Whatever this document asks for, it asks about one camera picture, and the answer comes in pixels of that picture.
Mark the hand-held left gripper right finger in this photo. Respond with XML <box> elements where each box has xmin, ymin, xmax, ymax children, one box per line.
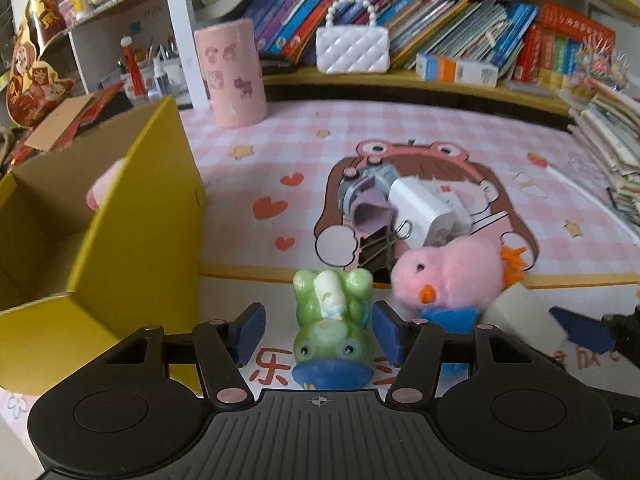
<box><xmin>372</xmin><ymin>301</ymin><xmax>539</xmax><ymax>411</ymax></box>

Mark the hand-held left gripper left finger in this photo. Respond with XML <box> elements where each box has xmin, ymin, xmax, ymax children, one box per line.
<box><xmin>102</xmin><ymin>302</ymin><xmax>267</xmax><ymax>409</ymax></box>

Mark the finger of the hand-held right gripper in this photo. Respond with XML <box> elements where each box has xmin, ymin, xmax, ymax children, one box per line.
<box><xmin>602</xmin><ymin>392</ymin><xmax>640</xmax><ymax>431</ymax></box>
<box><xmin>549</xmin><ymin>306</ymin><xmax>640</xmax><ymax>358</ymax></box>

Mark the green frog toy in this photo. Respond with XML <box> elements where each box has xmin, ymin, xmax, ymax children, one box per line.
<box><xmin>291</xmin><ymin>268</ymin><xmax>375</xmax><ymax>391</ymax></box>

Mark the pink fluffy chick toy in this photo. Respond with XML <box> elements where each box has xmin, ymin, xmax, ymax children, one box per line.
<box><xmin>390</xmin><ymin>237</ymin><xmax>529</xmax><ymax>333</ymax></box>

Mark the yellow cardboard box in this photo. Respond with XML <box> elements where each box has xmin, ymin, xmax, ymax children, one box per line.
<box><xmin>0</xmin><ymin>95</ymin><xmax>207</xmax><ymax>396</ymax></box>

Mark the black binder clip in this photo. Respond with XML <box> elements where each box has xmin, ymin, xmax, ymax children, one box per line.
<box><xmin>357</xmin><ymin>222</ymin><xmax>413</xmax><ymax>278</ymax></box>

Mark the white charger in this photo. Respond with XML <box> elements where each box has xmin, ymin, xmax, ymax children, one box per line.
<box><xmin>389</xmin><ymin>176</ymin><xmax>473</xmax><ymax>251</ymax></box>

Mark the cartoon printed desk mat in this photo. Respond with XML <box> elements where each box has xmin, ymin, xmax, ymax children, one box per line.
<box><xmin>180</xmin><ymin>99</ymin><xmax>640</xmax><ymax>398</ymax></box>

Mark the pile of workbooks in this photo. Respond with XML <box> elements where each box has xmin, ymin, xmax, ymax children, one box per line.
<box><xmin>567</xmin><ymin>80</ymin><xmax>640</xmax><ymax>231</ymax></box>

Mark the pink plush toy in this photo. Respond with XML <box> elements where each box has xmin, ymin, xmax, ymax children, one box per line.
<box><xmin>86</xmin><ymin>158</ymin><xmax>126</xmax><ymax>211</ymax></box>

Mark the wooden bookshelf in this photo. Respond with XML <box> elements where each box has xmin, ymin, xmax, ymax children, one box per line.
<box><xmin>162</xmin><ymin>0</ymin><xmax>640</xmax><ymax>117</ymax></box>

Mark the pink cartoon cylinder container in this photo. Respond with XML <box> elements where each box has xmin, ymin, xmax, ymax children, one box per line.
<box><xmin>194</xmin><ymin>18</ymin><xmax>268</xmax><ymax>129</ymax></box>

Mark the white glue bottle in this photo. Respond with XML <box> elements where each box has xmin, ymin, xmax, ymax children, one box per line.
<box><xmin>152</xmin><ymin>57</ymin><xmax>171</xmax><ymax>98</ymax></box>

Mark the clear pen holder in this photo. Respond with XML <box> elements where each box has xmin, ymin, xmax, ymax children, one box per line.
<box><xmin>135</xmin><ymin>35</ymin><xmax>187</xmax><ymax>100</ymax></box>

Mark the orange white box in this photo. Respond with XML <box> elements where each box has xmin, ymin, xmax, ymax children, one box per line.
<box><xmin>416</xmin><ymin>52</ymin><xmax>501</xmax><ymax>88</ymax></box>

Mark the red printed paper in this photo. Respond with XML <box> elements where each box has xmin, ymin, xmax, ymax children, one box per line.
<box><xmin>65</xmin><ymin>80</ymin><xmax>127</xmax><ymax>136</ymax></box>

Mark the brown cardboard sheet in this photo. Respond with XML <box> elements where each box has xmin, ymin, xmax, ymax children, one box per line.
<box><xmin>25</xmin><ymin>95</ymin><xmax>97</xmax><ymax>153</ymax></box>

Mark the white quilted handbag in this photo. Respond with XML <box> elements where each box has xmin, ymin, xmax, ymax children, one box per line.
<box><xmin>315</xmin><ymin>0</ymin><xmax>390</xmax><ymax>73</ymax></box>

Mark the red tassel ornament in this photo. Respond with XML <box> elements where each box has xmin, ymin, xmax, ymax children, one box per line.
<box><xmin>121</xmin><ymin>35</ymin><xmax>147</xmax><ymax>102</ymax></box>

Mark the red thick book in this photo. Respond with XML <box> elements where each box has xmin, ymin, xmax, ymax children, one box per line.
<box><xmin>515</xmin><ymin>2</ymin><xmax>616</xmax><ymax>92</ymax></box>

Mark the row of colourful books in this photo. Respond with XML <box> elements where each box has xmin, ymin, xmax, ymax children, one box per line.
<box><xmin>202</xmin><ymin>0</ymin><xmax>538</xmax><ymax>81</ymax></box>

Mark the red gold festive decoration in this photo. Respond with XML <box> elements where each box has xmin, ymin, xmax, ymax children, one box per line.
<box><xmin>5</xmin><ymin>0</ymin><xmax>77</xmax><ymax>128</ymax></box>

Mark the grey shelf unit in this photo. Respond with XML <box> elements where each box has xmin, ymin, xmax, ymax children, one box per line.
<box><xmin>65</xmin><ymin>0</ymin><xmax>192</xmax><ymax>107</ymax></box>

